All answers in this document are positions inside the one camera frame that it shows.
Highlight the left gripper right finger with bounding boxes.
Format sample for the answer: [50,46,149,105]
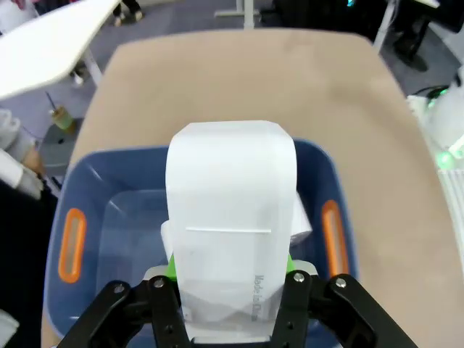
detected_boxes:
[270,254,418,348]

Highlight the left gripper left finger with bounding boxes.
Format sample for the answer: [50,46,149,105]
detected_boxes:
[60,254,192,348]

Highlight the person's left hand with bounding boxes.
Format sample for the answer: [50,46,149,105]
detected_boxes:
[20,147,47,179]

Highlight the grey step stool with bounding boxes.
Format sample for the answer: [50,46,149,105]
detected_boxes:
[38,123,80,177]

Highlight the iced drink plastic cup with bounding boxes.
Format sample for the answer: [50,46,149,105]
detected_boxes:
[45,91,78,133]

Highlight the black shoes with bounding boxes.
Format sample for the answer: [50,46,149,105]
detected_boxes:
[111,0,145,27]
[393,20,429,73]

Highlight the large white table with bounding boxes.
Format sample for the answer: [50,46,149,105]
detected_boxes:
[0,0,125,102]

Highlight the white desk leg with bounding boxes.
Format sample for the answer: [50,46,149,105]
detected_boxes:
[372,0,400,47]
[213,0,262,29]

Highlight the blue basket orange handles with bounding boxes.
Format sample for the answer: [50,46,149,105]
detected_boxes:
[42,136,361,339]

